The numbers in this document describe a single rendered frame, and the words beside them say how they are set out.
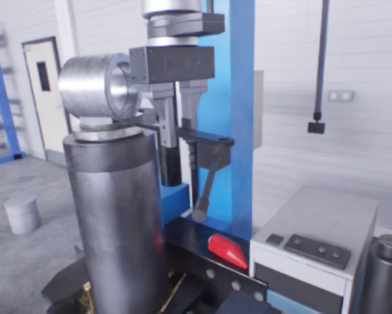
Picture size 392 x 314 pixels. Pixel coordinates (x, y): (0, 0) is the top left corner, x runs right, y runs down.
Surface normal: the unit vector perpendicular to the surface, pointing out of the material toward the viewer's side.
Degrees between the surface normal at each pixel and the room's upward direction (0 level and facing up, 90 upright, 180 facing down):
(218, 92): 90
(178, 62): 90
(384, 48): 90
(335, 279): 90
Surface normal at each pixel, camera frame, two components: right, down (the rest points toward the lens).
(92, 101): -0.32, 0.52
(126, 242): 0.35, 0.27
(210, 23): 0.65, 0.21
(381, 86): -0.61, 0.27
